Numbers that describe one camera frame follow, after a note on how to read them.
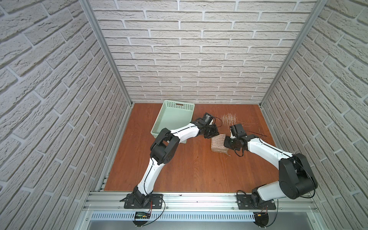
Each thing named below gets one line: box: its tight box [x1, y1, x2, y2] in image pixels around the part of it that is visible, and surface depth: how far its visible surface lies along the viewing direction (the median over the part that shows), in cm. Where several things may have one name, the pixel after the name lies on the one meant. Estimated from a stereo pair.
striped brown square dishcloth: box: [210, 133, 231, 157], surface depth 94 cm
